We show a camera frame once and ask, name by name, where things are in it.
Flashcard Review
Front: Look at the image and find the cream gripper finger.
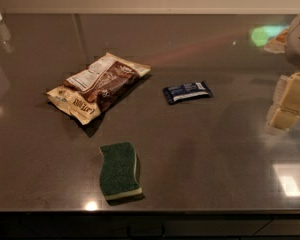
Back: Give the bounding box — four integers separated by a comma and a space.
273, 71, 300, 114
264, 104, 300, 135

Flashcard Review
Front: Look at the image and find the green scrub sponge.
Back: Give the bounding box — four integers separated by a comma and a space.
99, 142, 142, 201

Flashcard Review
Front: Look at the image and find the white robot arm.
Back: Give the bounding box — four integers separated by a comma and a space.
264, 13, 300, 135

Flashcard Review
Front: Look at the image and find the blue rxbar blueberry wrapper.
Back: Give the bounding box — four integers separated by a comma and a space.
163, 81, 213, 105

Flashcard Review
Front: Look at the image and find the brown and cream snack bag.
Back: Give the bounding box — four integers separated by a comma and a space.
47, 53, 151, 125

